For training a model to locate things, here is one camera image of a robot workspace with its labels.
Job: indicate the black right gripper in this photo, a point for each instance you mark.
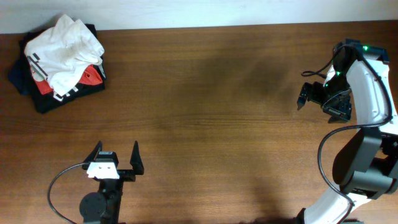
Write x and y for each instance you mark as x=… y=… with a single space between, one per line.
x=315 y=94

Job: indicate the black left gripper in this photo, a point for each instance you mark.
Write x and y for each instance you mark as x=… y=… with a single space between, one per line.
x=125 y=173

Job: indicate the white t-shirt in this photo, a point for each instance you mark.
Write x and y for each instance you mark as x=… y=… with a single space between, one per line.
x=62 y=53

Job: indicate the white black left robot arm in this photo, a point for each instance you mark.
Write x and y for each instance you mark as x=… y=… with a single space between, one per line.
x=103 y=206

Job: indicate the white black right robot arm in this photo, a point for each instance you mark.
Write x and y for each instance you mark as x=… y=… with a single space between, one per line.
x=356 y=82

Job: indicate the red folded t-shirt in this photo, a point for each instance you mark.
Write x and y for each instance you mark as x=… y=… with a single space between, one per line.
x=90 y=77

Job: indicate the black folded t-shirt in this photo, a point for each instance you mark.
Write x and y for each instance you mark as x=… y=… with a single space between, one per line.
x=20 y=76

